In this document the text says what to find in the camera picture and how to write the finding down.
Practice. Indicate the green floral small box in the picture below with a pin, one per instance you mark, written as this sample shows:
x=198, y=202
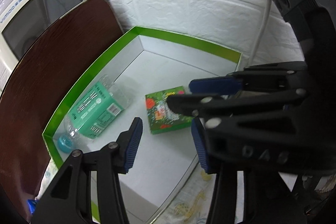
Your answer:
x=157, y=119

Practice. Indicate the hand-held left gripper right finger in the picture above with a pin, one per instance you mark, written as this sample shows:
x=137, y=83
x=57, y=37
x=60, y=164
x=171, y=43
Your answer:
x=199, y=145

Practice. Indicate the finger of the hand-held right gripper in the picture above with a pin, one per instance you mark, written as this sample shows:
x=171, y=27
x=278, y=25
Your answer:
x=236, y=105
x=215, y=84

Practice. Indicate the printed cloth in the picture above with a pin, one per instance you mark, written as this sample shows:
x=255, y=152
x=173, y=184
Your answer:
x=189, y=203

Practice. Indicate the small blue box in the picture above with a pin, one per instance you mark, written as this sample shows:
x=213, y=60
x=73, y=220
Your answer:
x=32, y=206

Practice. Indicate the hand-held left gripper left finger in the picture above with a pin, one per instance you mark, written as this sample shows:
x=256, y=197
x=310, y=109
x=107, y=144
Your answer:
x=132, y=146

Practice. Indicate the green-edged cardboard box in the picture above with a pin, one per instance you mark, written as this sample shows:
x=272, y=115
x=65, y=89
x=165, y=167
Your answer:
x=162, y=158

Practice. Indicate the clear bottle with green label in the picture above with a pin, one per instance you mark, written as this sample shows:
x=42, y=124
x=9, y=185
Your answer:
x=97, y=108

